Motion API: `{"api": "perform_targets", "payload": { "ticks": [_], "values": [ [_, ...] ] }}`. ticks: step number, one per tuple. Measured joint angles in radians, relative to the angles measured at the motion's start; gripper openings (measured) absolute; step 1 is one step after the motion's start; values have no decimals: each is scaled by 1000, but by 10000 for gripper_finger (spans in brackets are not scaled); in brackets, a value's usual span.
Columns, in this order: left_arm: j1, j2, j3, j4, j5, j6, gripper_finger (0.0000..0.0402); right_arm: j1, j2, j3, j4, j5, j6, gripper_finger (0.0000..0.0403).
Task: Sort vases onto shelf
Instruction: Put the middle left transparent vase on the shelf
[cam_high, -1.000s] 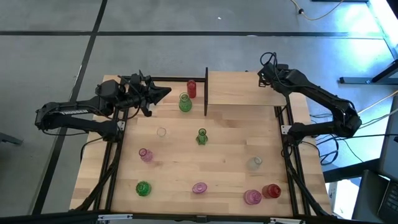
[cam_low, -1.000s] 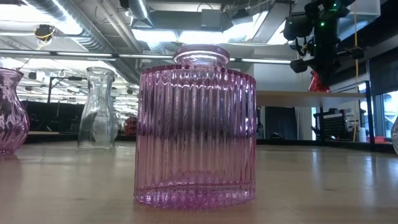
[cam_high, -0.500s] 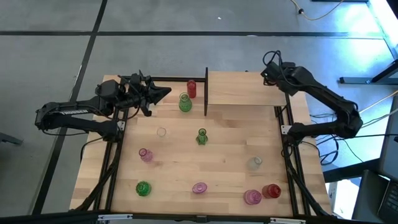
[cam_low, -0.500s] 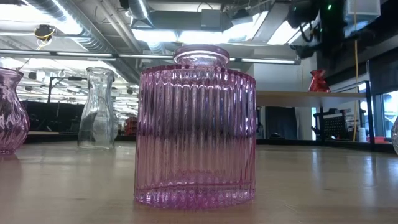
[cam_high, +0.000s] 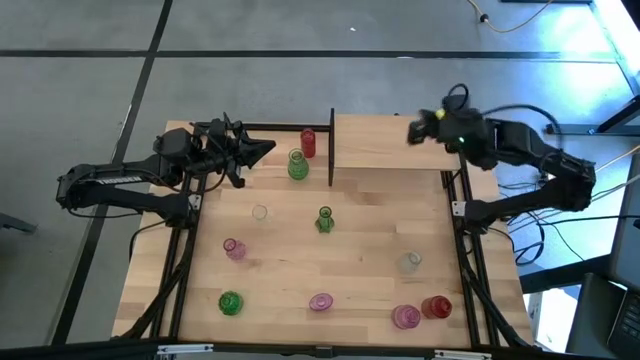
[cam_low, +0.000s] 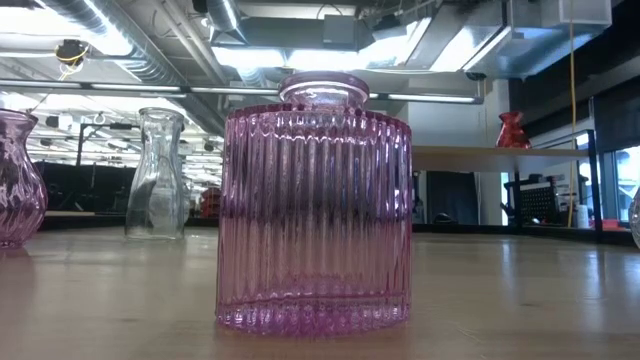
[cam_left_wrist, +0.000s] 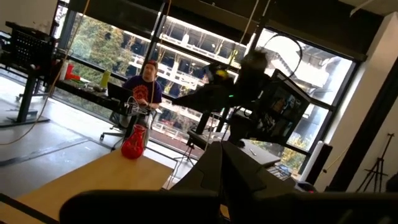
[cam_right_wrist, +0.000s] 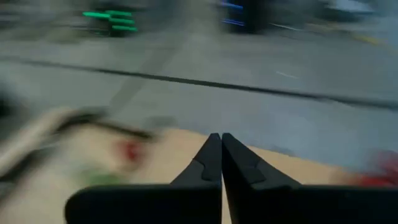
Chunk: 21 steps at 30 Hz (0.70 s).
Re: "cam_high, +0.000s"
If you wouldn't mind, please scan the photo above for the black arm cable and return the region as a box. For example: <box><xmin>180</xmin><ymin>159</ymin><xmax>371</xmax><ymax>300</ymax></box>
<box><xmin>197</xmin><ymin>169</ymin><xmax>234</xmax><ymax>194</ymax></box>
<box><xmin>444</xmin><ymin>82</ymin><xmax>564</xmax><ymax>136</ymax></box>

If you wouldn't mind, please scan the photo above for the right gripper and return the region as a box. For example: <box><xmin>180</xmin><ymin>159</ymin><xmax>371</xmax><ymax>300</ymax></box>
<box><xmin>406</xmin><ymin>106</ymin><xmax>497</xmax><ymax>171</ymax></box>

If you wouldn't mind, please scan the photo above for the grey furniture foot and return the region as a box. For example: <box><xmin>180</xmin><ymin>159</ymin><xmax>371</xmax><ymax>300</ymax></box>
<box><xmin>0</xmin><ymin>212</ymin><xmax>39</xmax><ymax>235</ymax></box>

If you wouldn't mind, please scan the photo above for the pink ribbed squat glass jar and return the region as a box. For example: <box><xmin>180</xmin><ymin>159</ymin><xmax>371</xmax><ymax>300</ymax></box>
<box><xmin>308</xmin><ymin>292</ymin><xmax>335</xmax><ymax>313</ymax></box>

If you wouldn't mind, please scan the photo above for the red bottle-shaped glass vase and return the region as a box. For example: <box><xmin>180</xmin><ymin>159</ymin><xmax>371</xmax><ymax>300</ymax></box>
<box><xmin>420</xmin><ymin>294</ymin><xmax>454</xmax><ymax>320</ymax></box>

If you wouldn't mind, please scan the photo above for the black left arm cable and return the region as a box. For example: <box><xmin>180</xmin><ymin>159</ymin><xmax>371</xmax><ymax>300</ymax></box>
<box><xmin>197</xmin><ymin>169</ymin><xmax>234</xmax><ymax>194</ymax></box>

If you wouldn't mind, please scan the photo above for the black metal shelf leg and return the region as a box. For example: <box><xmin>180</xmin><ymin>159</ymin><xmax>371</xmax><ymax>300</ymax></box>
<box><xmin>327</xmin><ymin>107</ymin><xmax>337</xmax><ymax>188</ymax></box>

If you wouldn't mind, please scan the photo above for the black looped floor cable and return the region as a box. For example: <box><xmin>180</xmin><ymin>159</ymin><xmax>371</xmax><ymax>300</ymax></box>
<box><xmin>512</xmin><ymin>219</ymin><xmax>549</xmax><ymax>267</ymax></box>

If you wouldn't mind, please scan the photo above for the long silver frame bracket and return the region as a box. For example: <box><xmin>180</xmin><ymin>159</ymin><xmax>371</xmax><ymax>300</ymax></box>
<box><xmin>433</xmin><ymin>349</ymin><xmax>494</xmax><ymax>360</ymax></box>
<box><xmin>157</xmin><ymin>343</ymin><xmax>215</xmax><ymax>356</ymax></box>

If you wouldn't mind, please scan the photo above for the black laptop keyboard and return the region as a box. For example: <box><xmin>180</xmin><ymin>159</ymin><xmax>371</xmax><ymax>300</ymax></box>
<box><xmin>606</xmin><ymin>291</ymin><xmax>640</xmax><ymax>360</ymax></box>

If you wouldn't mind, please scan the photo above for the black desk foot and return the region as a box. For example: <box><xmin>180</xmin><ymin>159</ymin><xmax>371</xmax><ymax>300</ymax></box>
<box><xmin>544</xmin><ymin>94</ymin><xmax>640</xmax><ymax>137</ymax></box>

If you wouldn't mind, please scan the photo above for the clear cut-glass vase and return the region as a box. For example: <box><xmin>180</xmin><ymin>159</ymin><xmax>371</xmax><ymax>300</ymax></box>
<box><xmin>397</xmin><ymin>250</ymin><xmax>424</xmax><ymax>275</ymax></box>

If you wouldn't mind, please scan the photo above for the red slim ribbed vase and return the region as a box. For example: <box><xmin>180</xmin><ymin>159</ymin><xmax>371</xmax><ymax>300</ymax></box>
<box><xmin>299</xmin><ymin>127</ymin><xmax>318</xmax><ymax>160</ymax></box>

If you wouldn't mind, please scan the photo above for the pink swirl glass vase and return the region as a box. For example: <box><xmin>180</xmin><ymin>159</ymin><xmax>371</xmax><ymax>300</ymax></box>
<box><xmin>222</xmin><ymin>237</ymin><xmax>248</xmax><ymax>262</ymax></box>

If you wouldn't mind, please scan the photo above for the pink ribbed bottle vase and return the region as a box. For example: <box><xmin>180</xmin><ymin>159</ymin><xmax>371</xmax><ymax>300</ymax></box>
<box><xmin>390</xmin><ymin>304</ymin><xmax>422</xmax><ymax>331</ymax></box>

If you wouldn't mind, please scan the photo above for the wooden shelf board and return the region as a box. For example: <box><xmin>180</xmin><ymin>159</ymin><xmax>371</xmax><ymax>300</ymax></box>
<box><xmin>333</xmin><ymin>114</ymin><xmax>462</xmax><ymax>172</ymax></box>

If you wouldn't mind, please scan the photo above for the green wide-rim glass vase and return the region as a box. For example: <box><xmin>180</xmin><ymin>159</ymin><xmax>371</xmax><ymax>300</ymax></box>
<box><xmin>287</xmin><ymin>148</ymin><xmax>310</xmax><ymax>182</ymax></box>

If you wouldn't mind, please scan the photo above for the beige floor cable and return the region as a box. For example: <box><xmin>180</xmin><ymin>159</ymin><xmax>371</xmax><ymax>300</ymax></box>
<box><xmin>467</xmin><ymin>0</ymin><xmax>556</xmax><ymax>35</ymax></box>

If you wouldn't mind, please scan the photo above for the black aluminium rig frame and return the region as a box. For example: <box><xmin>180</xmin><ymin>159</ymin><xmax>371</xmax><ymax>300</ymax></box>
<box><xmin>112</xmin><ymin>119</ymin><xmax>536</xmax><ymax>360</ymax></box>

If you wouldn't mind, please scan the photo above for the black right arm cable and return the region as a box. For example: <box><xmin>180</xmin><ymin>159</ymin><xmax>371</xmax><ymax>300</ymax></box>
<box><xmin>444</xmin><ymin>82</ymin><xmax>564</xmax><ymax>136</ymax></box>

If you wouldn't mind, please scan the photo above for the grey monitor back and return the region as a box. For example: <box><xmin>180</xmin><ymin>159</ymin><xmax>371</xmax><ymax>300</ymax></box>
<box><xmin>607</xmin><ymin>152</ymin><xmax>640</xmax><ymax>296</ymax></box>

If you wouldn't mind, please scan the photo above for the white floor cable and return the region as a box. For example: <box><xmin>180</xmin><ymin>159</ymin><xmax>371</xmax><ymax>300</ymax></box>
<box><xmin>579</xmin><ymin>173</ymin><xmax>640</xmax><ymax>206</ymax></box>
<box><xmin>593</xmin><ymin>144</ymin><xmax>640</xmax><ymax>174</ymax></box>

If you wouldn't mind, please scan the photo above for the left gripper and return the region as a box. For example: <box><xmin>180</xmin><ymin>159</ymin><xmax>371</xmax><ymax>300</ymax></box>
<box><xmin>191</xmin><ymin>115</ymin><xmax>277</xmax><ymax>189</ymax></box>

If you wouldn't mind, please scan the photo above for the green angular-base glass vase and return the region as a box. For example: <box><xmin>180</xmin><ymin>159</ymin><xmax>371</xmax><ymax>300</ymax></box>
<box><xmin>314</xmin><ymin>205</ymin><xmax>336</xmax><ymax>235</ymax></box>

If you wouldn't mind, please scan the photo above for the green round squat vase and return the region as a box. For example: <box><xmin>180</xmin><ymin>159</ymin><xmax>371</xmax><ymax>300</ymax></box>
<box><xmin>217</xmin><ymin>290</ymin><xmax>245</xmax><ymax>317</ymax></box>

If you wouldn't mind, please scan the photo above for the black curved floor cable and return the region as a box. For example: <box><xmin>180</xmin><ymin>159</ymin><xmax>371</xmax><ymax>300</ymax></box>
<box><xmin>128</xmin><ymin>219</ymin><xmax>174</xmax><ymax>261</ymax></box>

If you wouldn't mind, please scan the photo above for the black straight floor cable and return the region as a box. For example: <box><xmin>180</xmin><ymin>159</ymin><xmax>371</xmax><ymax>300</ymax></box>
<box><xmin>509</xmin><ymin>213</ymin><xmax>640</xmax><ymax>229</ymax></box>

